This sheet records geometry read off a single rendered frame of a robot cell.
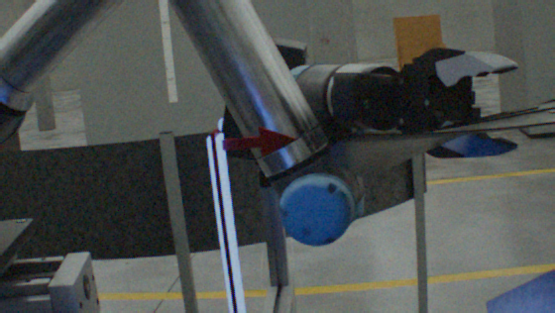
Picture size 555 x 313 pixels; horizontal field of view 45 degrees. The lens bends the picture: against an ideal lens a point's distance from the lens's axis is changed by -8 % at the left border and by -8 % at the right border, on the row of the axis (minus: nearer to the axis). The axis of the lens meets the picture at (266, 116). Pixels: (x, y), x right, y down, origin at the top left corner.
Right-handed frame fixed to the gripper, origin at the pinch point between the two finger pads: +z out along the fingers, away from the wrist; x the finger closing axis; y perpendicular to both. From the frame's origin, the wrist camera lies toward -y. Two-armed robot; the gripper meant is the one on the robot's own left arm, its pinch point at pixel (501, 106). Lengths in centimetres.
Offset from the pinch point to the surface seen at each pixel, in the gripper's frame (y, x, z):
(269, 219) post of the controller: 8, 20, -52
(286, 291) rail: 9, 31, -49
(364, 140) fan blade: -20.1, 1.3, 4.2
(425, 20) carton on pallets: 562, -58, -570
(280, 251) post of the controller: 9, 25, -51
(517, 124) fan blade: -9.7, 0.5, 9.3
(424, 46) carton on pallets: 561, -27, -573
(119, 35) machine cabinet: 192, -37, -609
